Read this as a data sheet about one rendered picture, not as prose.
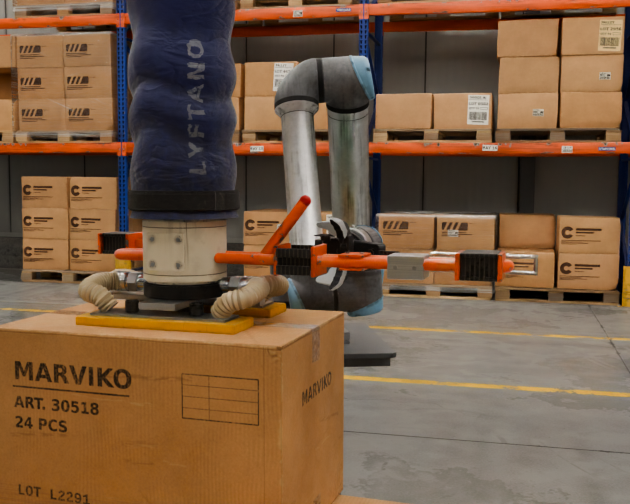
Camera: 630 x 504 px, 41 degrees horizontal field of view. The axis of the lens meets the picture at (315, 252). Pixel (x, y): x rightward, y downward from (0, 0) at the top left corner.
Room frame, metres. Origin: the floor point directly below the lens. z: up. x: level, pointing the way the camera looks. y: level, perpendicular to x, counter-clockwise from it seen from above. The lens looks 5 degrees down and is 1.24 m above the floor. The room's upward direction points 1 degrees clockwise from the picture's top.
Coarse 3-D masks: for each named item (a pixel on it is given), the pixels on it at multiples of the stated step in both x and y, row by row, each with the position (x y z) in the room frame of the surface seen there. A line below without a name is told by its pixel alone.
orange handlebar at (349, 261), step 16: (128, 256) 1.73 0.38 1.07; (224, 256) 1.66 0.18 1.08; (240, 256) 1.65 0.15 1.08; (256, 256) 1.65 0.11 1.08; (272, 256) 1.64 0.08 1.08; (320, 256) 1.61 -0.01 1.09; (336, 256) 1.60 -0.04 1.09; (352, 256) 1.58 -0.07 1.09; (368, 256) 1.62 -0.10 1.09; (384, 256) 1.61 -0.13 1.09
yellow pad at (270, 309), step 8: (208, 304) 1.77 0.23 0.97; (264, 304) 1.75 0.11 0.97; (272, 304) 1.78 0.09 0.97; (280, 304) 1.78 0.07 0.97; (208, 312) 1.76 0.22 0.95; (240, 312) 1.74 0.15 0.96; (248, 312) 1.73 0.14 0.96; (256, 312) 1.72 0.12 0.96; (264, 312) 1.72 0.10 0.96; (272, 312) 1.73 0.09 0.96; (280, 312) 1.77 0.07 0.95
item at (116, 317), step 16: (128, 304) 1.64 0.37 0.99; (192, 304) 1.60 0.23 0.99; (80, 320) 1.63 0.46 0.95; (96, 320) 1.62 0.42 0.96; (112, 320) 1.61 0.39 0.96; (128, 320) 1.60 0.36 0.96; (144, 320) 1.59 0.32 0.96; (160, 320) 1.59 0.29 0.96; (176, 320) 1.58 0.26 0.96; (192, 320) 1.58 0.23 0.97; (208, 320) 1.57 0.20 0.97; (224, 320) 1.56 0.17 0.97; (240, 320) 1.58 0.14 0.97
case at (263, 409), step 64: (64, 320) 1.69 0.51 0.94; (256, 320) 1.69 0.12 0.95; (320, 320) 1.69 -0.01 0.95; (0, 384) 1.61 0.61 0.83; (64, 384) 1.56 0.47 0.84; (128, 384) 1.52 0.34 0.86; (192, 384) 1.48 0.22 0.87; (256, 384) 1.45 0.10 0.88; (320, 384) 1.65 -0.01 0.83; (0, 448) 1.61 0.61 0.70; (64, 448) 1.57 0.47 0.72; (128, 448) 1.52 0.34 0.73; (192, 448) 1.48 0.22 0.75; (256, 448) 1.45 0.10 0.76; (320, 448) 1.65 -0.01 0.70
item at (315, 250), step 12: (276, 252) 1.61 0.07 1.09; (288, 252) 1.60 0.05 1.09; (300, 252) 1.60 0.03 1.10; (312, 252) 1.60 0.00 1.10; (324, 252) 1.66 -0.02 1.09; (276, 264) 1.62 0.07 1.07; (288, 264) 1.61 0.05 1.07; (300, 264) 1.60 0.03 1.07; (312, 264) 1.60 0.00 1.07; (312, 276) 1.60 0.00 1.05
